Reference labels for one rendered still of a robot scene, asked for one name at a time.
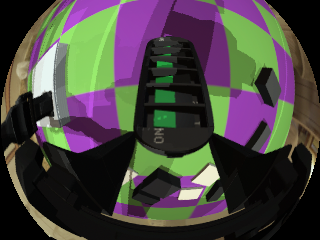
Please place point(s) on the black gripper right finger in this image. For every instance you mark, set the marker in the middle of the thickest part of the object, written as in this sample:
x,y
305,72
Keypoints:
x,y
242,170

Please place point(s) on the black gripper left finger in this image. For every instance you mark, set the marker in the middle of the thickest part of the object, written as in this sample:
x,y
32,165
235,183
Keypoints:
x,y
100,171

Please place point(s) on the dark grey controller unit with green rocker switches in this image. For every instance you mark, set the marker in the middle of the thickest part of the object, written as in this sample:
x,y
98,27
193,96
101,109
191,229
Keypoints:
x,y
173,114

